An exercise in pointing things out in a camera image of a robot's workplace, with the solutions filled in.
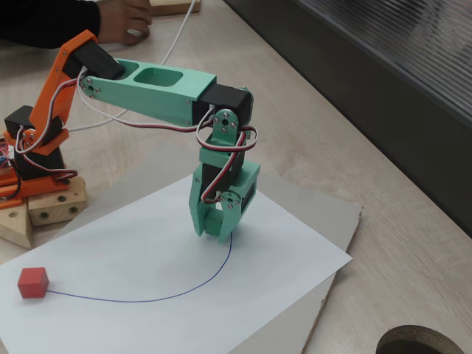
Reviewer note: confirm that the light wooden base block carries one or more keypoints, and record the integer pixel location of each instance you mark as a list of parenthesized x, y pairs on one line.
[(55, 210)]

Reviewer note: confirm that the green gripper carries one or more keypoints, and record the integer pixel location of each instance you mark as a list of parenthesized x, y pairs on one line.
[(199, 206)]

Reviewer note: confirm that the person's hand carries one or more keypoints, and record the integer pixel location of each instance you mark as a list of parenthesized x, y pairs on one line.
[(125, 22)]

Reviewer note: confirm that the grey chipboard panel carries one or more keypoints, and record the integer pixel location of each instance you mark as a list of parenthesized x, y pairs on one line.
[(295, 199)]

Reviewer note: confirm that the orange circuit board mount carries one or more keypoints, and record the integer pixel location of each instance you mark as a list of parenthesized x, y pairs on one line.
[(7, 184)]

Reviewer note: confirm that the white paper sheet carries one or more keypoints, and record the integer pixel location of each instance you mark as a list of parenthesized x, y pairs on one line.
[(147, 265)]

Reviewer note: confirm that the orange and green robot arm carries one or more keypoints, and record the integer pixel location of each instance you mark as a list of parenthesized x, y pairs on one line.
[(166, 96)]

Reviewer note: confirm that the wooden wedge piece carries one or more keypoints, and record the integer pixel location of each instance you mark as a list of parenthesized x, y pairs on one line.
[(14, 225)]

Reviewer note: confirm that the ribbed glass desk partition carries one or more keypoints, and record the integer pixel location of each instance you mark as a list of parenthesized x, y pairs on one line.
[(368, 73)]

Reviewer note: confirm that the green cube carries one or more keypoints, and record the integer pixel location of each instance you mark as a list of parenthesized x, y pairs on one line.
[(213, 226)]

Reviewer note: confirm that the red controller circuit board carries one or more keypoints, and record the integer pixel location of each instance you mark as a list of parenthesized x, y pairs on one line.
[(3, 147)]

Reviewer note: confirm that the wooden plank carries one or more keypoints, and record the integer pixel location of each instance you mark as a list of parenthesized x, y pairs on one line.
[(166, 7)]

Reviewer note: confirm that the red cube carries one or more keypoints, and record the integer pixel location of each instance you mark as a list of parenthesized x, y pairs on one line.
[(32, 284)]

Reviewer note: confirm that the black sleeved forearm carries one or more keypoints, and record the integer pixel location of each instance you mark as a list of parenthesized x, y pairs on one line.
[(44, 22)]

